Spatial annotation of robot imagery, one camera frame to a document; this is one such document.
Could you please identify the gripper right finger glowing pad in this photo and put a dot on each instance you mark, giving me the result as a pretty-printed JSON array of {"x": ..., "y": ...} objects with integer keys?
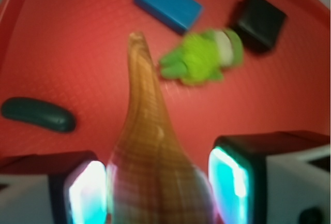
[{"x": 277, "y": 177}]

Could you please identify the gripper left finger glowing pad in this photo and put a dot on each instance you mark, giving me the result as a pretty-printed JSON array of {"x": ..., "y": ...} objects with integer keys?
[{"x": 53, "y": 188}]

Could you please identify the brown spiral conch shell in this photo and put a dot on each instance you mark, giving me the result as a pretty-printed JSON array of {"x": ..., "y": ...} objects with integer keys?
[{"x": 150, "y": 177}]

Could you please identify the green plush toy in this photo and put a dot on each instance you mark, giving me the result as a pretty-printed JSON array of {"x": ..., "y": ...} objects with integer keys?
[{"x": 201, "y": 57}]

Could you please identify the black rectangular block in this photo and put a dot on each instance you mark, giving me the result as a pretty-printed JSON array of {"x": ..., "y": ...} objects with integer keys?
[{"x": 258, "y": 23}]

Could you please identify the red plastic tray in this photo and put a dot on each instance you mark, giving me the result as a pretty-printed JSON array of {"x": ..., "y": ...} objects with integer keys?
[{"x": 74, "y": 53}]

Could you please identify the dark green toy cucumber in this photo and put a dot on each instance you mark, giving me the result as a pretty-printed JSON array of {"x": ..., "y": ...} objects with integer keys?
[{"x": 38, "y": 112}]

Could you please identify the blue rectangular block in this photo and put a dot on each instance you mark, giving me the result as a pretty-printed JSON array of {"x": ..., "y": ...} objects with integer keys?
[{"x": 178, "y": 15}]

